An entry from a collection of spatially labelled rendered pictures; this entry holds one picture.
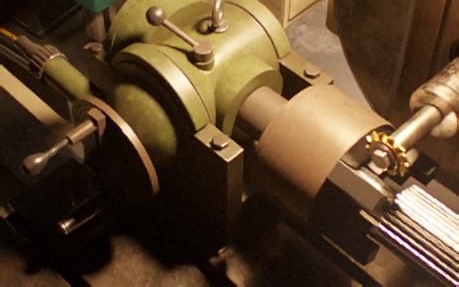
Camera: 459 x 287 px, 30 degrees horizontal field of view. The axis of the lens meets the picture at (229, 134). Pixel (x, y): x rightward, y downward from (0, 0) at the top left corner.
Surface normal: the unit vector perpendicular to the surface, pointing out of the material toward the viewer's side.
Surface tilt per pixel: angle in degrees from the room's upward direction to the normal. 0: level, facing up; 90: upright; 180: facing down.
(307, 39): 0
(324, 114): 2
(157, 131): 59
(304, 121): 17
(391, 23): 90
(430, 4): 90
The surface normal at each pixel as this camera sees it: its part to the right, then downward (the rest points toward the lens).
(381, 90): -0.71, 0.54
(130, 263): 0.00, -0.64
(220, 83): -0.42, -0.19
